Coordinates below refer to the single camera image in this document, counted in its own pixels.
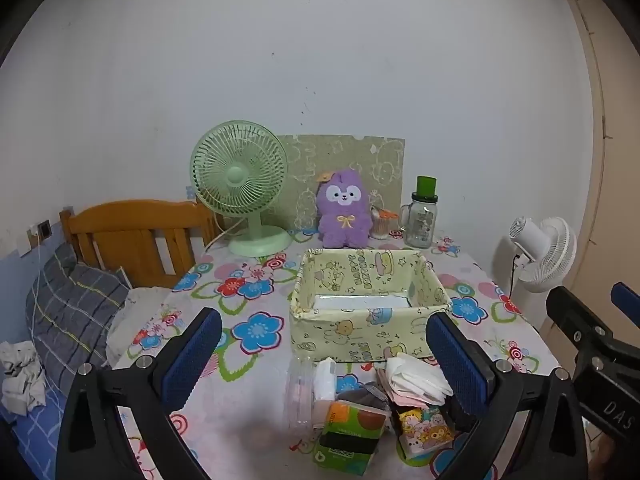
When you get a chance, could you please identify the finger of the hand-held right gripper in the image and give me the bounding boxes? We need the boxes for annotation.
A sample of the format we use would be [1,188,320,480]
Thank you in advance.
[546,286,618,361]
[611,282,640,313]

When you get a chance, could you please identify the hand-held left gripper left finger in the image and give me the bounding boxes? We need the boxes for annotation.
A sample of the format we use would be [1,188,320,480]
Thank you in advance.
[55,306,223,480]

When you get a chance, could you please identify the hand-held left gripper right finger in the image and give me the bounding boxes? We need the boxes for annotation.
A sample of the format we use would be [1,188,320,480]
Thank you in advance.
[426,311,588,480]

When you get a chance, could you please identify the white socks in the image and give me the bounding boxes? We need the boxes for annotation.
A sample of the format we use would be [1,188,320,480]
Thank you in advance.
[385,352,453,406]

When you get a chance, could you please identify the cartoon printed tissue packet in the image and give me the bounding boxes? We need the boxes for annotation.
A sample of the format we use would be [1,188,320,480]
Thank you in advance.
[392,405,456,461]

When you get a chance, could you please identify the brown balled socks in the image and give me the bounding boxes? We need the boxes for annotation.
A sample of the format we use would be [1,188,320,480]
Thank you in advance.
[337,382,391,411]

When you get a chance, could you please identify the yellow cartoon fabric storage box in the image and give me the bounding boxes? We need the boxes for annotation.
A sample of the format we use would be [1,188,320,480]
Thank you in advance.
[289,247,452,363]

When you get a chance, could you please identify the clear plastic tube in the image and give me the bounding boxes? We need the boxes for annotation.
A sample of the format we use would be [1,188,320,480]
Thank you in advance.
[284,357,318,433]

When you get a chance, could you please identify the green tissue packet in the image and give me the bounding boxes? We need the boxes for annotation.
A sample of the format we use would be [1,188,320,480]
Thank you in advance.
[314,400,391,476]

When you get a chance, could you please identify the white and beige tube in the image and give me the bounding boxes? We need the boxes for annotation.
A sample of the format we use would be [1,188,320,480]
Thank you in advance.
[312,357,339,431]

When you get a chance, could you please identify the floral tablecloth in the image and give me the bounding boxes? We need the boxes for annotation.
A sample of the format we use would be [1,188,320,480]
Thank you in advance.
[107,227,561,480]

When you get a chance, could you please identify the white standing fan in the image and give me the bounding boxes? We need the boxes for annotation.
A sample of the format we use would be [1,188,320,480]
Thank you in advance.
[492,216,578,311]

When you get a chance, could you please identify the grey plaid pillow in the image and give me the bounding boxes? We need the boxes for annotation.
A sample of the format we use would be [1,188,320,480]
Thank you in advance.
[25,242,132,396]

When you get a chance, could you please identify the beige door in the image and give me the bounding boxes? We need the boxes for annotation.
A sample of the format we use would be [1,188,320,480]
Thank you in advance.
[562,0,640,341]

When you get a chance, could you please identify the glass jar with green lid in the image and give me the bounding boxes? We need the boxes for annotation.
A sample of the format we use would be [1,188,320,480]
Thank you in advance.
[400,176,441,249]

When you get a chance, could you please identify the cotton swab jar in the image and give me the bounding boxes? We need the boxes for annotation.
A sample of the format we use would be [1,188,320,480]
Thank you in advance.
[370,205,401,240]

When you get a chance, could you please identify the wooden bed headboard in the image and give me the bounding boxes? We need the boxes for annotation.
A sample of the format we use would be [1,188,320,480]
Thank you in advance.
[59,199,221,290]

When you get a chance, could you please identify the crumpled white cloth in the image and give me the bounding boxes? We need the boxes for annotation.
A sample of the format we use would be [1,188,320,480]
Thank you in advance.
[0,340,48,416]

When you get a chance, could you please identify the blue checked bed sheet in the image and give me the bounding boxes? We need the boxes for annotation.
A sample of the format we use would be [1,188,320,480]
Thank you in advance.
[0,390,71,476]

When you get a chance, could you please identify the purple plush toy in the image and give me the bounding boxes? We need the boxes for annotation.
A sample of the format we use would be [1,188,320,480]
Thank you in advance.
[315,169,373,250]

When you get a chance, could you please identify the green desk fan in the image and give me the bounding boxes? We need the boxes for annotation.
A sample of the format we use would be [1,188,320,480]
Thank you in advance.
[189,120,293,259]

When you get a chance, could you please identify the green cartoon printed board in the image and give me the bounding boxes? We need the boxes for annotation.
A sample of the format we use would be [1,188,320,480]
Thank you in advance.
[274,134,406,233]

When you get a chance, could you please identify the black standing fan cable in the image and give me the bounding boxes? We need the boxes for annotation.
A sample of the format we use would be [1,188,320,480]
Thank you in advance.
[508,254,524,302]

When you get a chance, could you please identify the white desk fan cable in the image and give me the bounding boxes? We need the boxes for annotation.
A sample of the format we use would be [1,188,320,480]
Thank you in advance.
[202,210,238,251]

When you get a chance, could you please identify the thin white cable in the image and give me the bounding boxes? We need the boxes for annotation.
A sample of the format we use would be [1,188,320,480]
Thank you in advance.
[30,239,51,321]

